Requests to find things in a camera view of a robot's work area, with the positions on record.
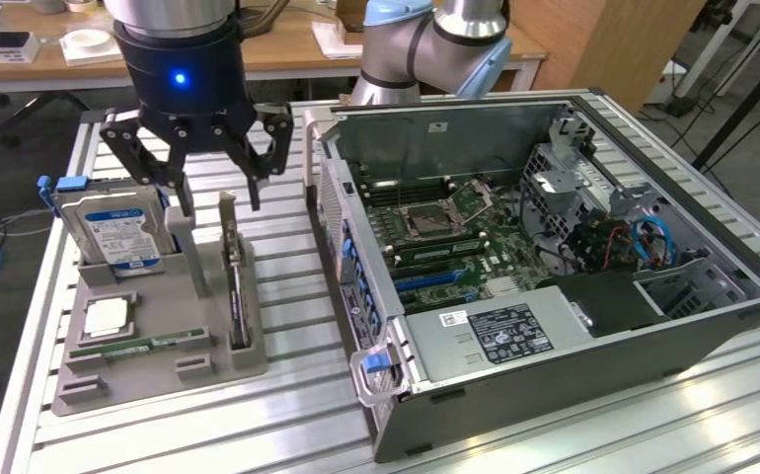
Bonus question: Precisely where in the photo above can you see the blue case latch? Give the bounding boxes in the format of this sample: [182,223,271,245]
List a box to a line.
[362,353,398,376]

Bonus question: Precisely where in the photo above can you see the black office chair base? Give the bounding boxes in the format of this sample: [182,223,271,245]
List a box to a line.
[0,87,137,147]

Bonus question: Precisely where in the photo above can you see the grey power supply unit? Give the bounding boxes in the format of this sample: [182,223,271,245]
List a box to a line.
[402,285,595,384]

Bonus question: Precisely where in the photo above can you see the white papers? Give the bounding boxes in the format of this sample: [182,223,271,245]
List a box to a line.
[310,20,365,60]

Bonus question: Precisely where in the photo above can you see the silver CPU chip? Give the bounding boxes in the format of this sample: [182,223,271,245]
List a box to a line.
[83,298,134,337]

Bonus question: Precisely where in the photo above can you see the wooden cabinet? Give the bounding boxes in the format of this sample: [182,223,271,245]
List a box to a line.
[507,0,707,116]

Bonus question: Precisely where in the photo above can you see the green motherboard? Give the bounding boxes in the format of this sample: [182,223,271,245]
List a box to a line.
[349,160,562,315]

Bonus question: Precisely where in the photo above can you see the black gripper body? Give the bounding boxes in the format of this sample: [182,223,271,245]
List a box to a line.
[113,20,259,155]

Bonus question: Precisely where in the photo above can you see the blue wire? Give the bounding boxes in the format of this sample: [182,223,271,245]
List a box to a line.
[629,214,678,271]

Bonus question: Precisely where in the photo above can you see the grey parts rack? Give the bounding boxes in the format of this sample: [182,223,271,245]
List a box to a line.
[49,190,269,419]

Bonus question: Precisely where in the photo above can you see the loose green RAM stick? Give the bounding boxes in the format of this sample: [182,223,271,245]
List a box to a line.
[67,331,206,359]

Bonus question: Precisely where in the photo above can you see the wooden desk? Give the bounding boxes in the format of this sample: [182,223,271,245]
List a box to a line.
[0,0,550,108]

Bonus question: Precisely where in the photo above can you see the CPU socket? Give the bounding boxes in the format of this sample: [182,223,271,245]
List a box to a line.
[401,201,473,243]

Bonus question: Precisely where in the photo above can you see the blue expansion slot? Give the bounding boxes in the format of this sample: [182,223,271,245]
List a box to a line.
[393,273,454,293]

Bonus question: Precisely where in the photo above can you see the low metal disk bay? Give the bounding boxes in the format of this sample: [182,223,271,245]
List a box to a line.
[631,256,760,320]

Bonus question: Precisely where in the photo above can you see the tall metal disk bay cage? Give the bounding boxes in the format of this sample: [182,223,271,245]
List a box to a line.
[518,117,658,243]

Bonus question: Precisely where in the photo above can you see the brown cardboard box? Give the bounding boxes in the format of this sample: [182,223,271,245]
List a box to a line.
[335,0,367,34]

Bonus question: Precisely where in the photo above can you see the graphics card with metal bracket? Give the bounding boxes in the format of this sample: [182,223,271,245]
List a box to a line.
[217,190,253,351]

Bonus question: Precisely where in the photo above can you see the metal socket cover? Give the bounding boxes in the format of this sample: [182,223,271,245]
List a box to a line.
[449,178,493,221]

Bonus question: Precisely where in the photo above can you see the hard disk in blue caddy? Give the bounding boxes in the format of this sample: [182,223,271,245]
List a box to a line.
[34,166,179,278]

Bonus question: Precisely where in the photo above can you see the open dark grey PC case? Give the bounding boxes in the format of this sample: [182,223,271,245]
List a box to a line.
[302,88,760,464]

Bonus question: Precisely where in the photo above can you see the black stand pole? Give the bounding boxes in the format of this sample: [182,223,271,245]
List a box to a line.
[691,29,760,172]

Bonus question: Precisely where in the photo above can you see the grey floor cable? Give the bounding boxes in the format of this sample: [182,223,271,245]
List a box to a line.
[0,209,57,238]

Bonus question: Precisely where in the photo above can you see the white box with black lid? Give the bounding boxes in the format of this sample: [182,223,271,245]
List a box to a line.
[0,30,42,64]

